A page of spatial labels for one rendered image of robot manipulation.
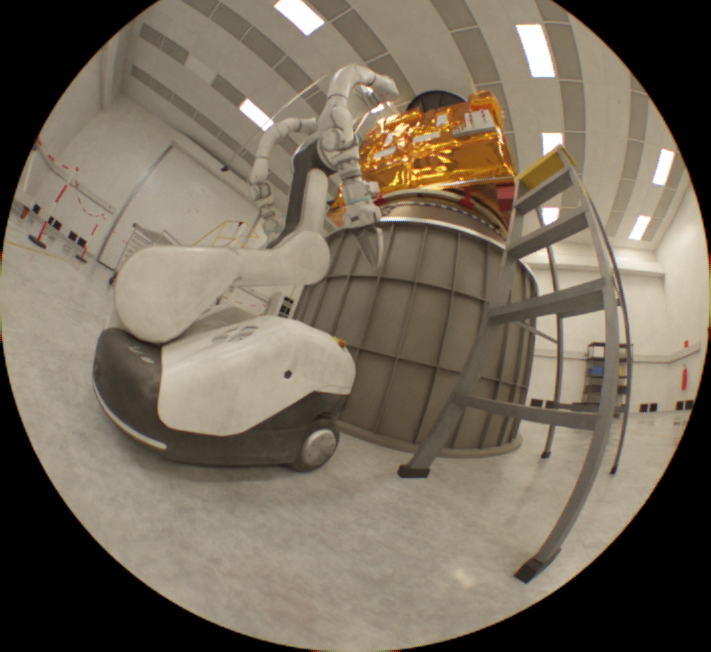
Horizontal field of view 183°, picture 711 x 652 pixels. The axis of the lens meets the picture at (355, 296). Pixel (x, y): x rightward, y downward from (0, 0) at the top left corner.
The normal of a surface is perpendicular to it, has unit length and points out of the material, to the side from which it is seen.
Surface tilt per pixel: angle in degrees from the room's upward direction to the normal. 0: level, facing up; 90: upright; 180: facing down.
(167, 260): 88
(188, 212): 90
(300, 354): 90
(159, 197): 90
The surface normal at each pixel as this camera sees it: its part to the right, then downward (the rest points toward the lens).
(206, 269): 0.76, 0.04
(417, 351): -0.19, -0.34
